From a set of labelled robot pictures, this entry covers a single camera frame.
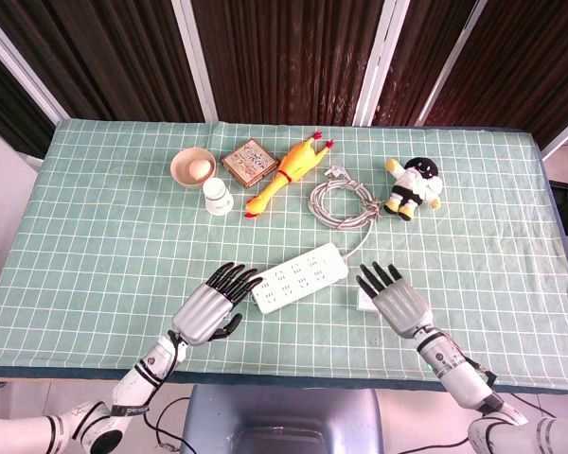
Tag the yellow rubber chicken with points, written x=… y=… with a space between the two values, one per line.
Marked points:
x=296 y=161

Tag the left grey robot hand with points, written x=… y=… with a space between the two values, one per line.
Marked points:
x=203 y=312

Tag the white power strip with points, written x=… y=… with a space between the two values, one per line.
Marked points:
x=298 y=279

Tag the brown card box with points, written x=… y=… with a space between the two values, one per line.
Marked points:
x=248 y=163

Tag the dark folding screen white frames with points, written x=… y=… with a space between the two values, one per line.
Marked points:
x=289 y=57

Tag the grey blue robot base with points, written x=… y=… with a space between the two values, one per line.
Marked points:
x=284 y=421

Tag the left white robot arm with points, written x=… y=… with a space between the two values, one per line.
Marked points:
x=132 y=383

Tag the white paper cup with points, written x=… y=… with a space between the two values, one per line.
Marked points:
x=217 y=198

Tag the white plug adapter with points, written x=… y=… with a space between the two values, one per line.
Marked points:
x=364 y=302

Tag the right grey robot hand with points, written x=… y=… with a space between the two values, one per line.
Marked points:
x=402 y=307

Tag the brown egg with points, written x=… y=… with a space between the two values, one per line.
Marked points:
x=199 y=169

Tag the green checked tablecloth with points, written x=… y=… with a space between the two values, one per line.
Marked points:
x=76 y=236

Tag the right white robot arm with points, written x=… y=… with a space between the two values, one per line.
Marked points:
x=464 y=378

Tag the black and white plush doll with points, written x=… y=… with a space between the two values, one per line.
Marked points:
x=414 y=182

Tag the beige bowl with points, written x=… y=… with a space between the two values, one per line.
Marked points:
x=182 y=170

